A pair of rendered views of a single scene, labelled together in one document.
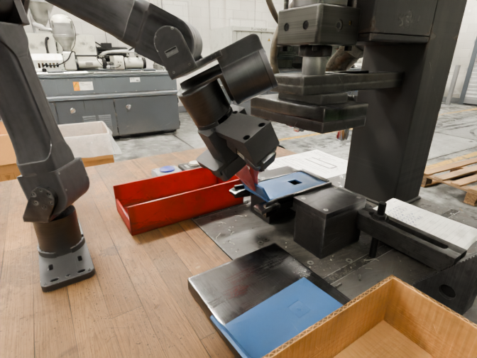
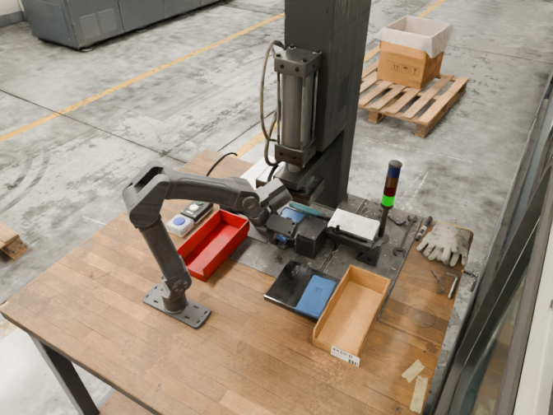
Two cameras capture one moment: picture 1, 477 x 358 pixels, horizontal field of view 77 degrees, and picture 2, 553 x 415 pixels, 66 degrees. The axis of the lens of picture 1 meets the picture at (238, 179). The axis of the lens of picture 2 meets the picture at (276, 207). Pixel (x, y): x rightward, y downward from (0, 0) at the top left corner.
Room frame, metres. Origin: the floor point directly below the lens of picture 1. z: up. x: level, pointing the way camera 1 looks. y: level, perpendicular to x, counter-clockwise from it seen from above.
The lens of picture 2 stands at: (-0.36, 0.40, 1.87)
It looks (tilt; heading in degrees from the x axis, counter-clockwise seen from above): 39 degrees down; 332
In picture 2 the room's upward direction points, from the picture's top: straight up
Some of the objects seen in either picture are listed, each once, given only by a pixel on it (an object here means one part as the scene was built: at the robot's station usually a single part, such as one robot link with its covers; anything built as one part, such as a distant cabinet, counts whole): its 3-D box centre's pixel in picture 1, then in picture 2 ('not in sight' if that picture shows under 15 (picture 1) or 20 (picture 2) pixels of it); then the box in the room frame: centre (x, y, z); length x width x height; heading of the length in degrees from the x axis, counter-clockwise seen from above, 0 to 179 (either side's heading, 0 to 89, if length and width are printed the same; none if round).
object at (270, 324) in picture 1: (282, 312); (315, 294); (0.26, -0.05, 0.93); 0.15 x 0.07 x 0.03; 127
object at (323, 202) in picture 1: (303, 187); (293, 221); (0.52, -0.12, 0.98); 0.20 x 0.10 x 0.01; 33
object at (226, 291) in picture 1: (269, 297); (303, 289); (0.31, -0.04, 0.91); 0.17 x 0.16 x 0.02; 33
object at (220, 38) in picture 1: (284, 55); not in sight; (6.65, -0.96, 1.24); 2.95 x 0.98 x 0.90; 120
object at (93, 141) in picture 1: (83, 157); not in sight; (2.50, 1.36, 0.40); 0.69 x 0.60 x 0.50; 29
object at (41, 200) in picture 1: (56, 194); (174, 279); (0.43, 0.29, 1.00); 0.09 x 0.06 x 0.06; 177
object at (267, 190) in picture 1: (283, 180); (283, 221); (0.51, -0.08, 1.00); 0.15 x 0.07 x 0.03; 123
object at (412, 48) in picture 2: not in sight; (413, 51); (2.81, -2.83, 0.40); 0.67 x 0.60 x 0.50; 115
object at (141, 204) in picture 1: (180, 194); (212, 243); (0.59, 0.13, 0.93); 0.25 x 0.12 x 0.06; 123
